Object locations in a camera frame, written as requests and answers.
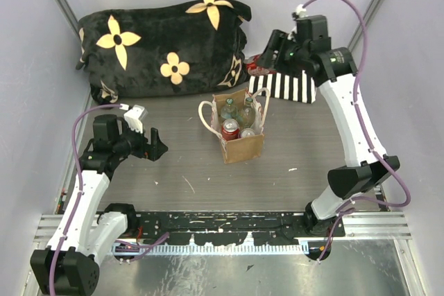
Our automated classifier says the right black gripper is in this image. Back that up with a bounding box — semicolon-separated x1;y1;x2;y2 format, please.
256;28;309;78

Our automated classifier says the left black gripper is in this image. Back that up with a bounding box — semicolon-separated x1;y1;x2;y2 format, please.
113;119;168;161

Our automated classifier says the red Coca-Cola can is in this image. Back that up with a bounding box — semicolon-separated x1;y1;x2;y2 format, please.
244;54;277;76

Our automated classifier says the clear glass soda bottle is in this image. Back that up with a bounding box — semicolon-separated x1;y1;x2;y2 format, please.
220;98;238;121
238;97;256;129

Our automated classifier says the purple Fanta can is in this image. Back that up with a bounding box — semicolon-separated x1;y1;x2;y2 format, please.
239;128;256;138

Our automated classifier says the red cola can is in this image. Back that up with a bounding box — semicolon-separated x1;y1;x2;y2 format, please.
221;119;239;141

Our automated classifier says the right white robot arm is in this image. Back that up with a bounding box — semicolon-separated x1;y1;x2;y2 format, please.
257;15;400;236

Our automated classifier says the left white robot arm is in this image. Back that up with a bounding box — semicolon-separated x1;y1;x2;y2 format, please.
30;110;168;295

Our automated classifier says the brown burlap canvas bag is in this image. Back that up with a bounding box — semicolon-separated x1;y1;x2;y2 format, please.
198;88;271;164

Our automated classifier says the black white striped cloth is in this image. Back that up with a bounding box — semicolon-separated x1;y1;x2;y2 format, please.
248;72;316;104

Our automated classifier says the black floral plush blanket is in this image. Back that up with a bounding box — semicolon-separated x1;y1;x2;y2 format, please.
76;0;252;105

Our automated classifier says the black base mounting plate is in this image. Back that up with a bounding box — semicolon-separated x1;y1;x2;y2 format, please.
100;209;348;247

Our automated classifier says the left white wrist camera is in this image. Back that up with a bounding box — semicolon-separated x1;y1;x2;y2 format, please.
119;104;148;133

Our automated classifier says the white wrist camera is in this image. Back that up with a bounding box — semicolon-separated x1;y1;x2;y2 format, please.
291;4;308;34
119;104;148;133

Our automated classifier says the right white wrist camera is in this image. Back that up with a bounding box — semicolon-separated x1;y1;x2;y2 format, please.
291;4;308;34

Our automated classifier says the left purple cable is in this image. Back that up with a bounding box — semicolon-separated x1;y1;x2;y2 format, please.
47;103;131;296

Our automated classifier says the aluminium front rail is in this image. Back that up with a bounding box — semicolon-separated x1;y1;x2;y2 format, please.
31;206;411;264

